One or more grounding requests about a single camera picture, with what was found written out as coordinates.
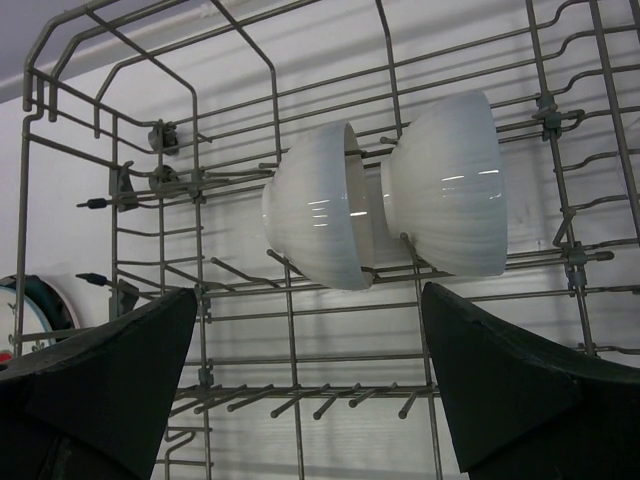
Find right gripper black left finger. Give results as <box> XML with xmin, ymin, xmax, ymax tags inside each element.
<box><xmin>1</xmin><ymin>288</ymin><xmax>197</xmax><ymax>479</ymax></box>

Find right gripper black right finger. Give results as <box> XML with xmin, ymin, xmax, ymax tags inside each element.
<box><xmin>421</xmin><ymin>282</ymin><xmax>639</xmax><ymax>479</ymax></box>

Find dark teal square plate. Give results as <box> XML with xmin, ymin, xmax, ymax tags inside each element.
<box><xmin>23</xmin><ymin>275</ymin><xmax>78</xmax><ymax>334</ymax></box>

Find white plate red strawberries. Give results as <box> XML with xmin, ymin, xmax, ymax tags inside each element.
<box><xmin>1</xmin><ymin>275</ymin><xmax>75</xmax><ymax>363</ymax></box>

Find white ribbed bowl right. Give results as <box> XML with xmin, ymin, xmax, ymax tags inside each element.
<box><xmin>381</xmin><ymin>90</ymin><xmax>508</xmax><ymax>277</ymax></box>

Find white ribbed bowl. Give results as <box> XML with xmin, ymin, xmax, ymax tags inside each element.
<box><xmin>262</xmin><ymin>121</ymin><xmax>375</xmax><ymax>291</ymax></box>
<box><xmin>381</xmin><ymin>90</ymin><xmax>508</xmax><ymax>277</ymax></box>

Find white ribbed bowl middle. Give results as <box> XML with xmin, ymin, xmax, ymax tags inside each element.
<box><xmin>262</xmin><ymin>121</ymin><xmax>375</xmax><ymax>291</ymax></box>

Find grey wire dish rack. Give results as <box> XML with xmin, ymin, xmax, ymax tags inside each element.
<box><xmin>10</xmin><ymin>1</ymin><xmax>639</xmax><ymax>479</ymax></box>

